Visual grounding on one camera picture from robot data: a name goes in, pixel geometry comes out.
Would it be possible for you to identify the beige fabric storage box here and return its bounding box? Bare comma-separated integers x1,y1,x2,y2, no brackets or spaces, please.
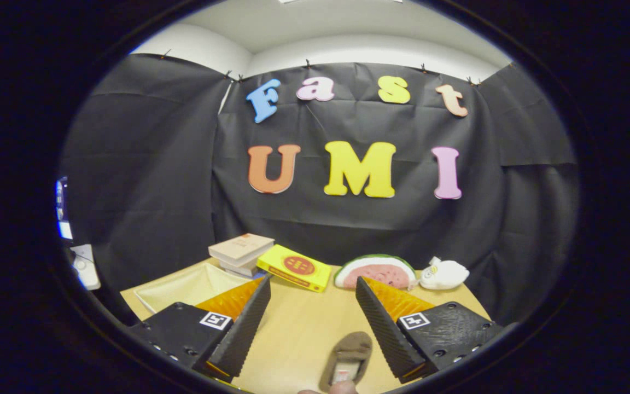
133,263,255,315

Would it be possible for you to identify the white plush toy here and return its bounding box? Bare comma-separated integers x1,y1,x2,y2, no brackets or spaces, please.
419,256,470,291

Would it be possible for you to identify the brown fuzzy shoe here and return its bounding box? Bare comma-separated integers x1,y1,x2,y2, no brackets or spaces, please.
319,331,374,392

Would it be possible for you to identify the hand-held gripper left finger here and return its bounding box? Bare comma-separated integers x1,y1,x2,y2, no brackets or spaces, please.
128,274,272,383

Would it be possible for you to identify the white device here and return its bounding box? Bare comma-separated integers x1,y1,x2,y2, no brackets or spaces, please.
70,244,101,291

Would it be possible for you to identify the blue monitor screen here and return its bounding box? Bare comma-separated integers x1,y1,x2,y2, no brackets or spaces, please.
55,176,73,240

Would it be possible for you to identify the yellow book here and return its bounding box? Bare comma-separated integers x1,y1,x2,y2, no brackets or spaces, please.
256,244,333,293

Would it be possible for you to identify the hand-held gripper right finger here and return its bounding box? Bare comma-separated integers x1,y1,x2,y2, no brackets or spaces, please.
355,276,504,384

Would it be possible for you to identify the watermelon slice plush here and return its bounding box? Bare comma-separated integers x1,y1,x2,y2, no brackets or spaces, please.
334,254,418,291

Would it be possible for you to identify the beige book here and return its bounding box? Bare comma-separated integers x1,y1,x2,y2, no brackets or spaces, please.
208,234,275,267

